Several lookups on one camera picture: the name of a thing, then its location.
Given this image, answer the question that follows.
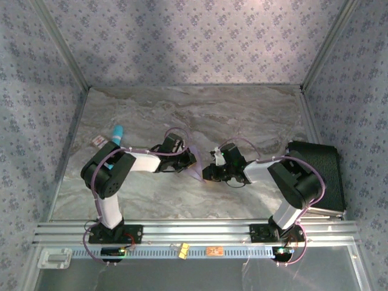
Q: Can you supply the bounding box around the lavender cloth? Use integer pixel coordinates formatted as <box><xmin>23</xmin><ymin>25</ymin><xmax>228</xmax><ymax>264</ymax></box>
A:
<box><xmin>181</xmin><ymin>144</ymin><xmax>204</xmax><ymax>184</ymax></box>

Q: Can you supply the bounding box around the teal cylinder tube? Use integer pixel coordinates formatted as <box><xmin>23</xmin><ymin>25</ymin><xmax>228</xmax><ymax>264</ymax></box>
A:
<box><xmin>106</xmin><ymin>125</ymin><xmax>125</xmax><ymax>170</ymax></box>

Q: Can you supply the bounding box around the small red white card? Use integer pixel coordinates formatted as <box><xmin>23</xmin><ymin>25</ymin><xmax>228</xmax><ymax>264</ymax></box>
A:
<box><xmin>92</xmin><ymin>135</ymin><xmax>109</xmax><ymax>149</ymax></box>

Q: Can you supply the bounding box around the yellow connector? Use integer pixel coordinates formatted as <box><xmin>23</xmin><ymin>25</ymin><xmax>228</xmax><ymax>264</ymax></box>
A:
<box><xmin>176</xmin><ymin>242</ymin><xmax>190</xmax><ymax>260</ymax></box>

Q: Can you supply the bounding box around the right black controller board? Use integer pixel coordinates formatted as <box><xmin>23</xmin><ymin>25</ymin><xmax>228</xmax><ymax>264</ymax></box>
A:
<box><xmin>272</xmin><ymin>246</ymin><xmax>295</xmax><ymax>261</ymax></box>

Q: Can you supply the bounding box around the black controller board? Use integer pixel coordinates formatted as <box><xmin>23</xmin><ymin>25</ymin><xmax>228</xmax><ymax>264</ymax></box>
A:
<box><xmin>101</xmin><ymin>247</ymin><xmax>127</xmax><ymax>263</ymax></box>
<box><xmin>272</xmin><ymin>246</ymin><xmax>295</xmax><ymax>261</ymax></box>

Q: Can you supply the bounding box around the black ribbed case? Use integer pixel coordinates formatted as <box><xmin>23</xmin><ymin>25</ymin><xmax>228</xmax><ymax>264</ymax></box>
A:
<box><xmin>286</xmin><ymin>141</ymin><xmax>347</xmax><ymax>221</ymax></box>

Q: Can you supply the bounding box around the left black controller board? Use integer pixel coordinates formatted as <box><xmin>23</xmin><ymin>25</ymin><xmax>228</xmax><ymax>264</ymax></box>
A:
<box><xmin>101</xmin><ymin>247</ymin><xmax>127</xmax><ymax>263</ymax></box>

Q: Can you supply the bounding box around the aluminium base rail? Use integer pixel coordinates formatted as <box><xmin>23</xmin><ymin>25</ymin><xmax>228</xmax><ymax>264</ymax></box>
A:
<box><xmin>32</xmin><ymin>220</ymin><xmax>358</xmax><ymax>246</ymax></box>

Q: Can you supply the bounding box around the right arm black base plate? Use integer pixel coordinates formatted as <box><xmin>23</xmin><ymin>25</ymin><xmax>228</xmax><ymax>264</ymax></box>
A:
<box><xmin>250</xmin><ymin>223</ymin><xmax>305</xmax><ymax>243</ymax></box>

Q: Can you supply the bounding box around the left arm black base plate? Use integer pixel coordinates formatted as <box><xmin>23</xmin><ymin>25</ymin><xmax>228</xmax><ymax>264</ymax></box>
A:
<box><xmin>87</xmin><ymin>224</ymin><xmax>144</xmax><ymax>245</ymax></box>

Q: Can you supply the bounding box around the slotted grey cable duct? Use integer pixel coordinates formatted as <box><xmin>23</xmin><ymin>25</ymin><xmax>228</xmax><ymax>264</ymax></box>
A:
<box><xmin>71</xmin><ymin>246</ymin><xmax>275</xmax><ymax>259</ymax></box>

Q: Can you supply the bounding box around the aluminium frame side rail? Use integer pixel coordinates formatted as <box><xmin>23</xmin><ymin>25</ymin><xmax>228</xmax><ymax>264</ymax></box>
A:
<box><xmin>298</xmin><ymin>86</ymin><xmax>322</xmax><ymax>145</ymax></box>
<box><xmin>47</xmin><ymin>87</ymin><xmax>92</xmax><ymax>222</ymax></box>

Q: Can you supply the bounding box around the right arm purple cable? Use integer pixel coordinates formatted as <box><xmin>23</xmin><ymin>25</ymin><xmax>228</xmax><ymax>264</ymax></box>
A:
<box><xmin>218</xmin><ymin>138</ymin><xmax>327</xmax><ymax>267</ymax></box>

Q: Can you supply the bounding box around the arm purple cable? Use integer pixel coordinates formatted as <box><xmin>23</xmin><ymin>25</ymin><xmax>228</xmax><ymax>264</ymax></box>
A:
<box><xmin>218</xmin><ymin>138</ymin><xmax>327</xmax><ymax>267</ymax></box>
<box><xmin>83</xmin><ymin>126</ymin><xmax>192</xmax><ymax>267</ymax></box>

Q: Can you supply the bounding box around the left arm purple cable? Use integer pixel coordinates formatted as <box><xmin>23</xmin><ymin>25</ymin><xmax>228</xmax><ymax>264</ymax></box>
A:
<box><xmin>83</xmin><ymin>126</ymin><xmax>192</xmax><ymax>267</ymax></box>

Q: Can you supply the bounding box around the white plastic bracket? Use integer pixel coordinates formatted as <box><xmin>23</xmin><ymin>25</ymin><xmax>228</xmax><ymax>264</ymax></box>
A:
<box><xmin>38</xmin><ymin>247</ymin><xmax>73</xmax><ymax>270</ymax></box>

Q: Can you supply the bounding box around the aluminium frame post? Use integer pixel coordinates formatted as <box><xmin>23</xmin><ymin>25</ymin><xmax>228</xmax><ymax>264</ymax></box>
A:
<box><xmin>30</xmin><ymin>0</ymin><xmax>92</xmax><ymax>90</ymax></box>
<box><xmin>301</xmin><ymin>0</ymin><xmax>361</xmax><ymax>90</ymax></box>

